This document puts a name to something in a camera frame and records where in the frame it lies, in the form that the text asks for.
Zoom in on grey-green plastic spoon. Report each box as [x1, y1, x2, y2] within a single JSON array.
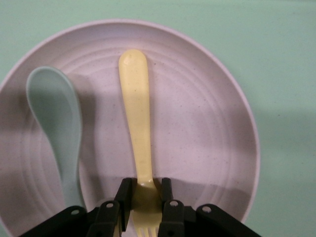
[[25, 66, 86, 211]]

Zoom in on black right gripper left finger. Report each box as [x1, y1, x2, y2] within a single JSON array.
[[16, 177, 133, 237]]

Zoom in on light green rectangular tray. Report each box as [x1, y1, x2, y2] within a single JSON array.
[[0, 0, 316, 237]]

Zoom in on pale pink round plate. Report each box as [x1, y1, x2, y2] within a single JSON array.
[[0, 19, 260, 237]]

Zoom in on yellow plastic fork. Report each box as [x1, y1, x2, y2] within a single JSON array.
[[118, 48, 161, 237]]

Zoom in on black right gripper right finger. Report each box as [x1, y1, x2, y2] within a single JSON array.
[[157, 177, 263, 237]]

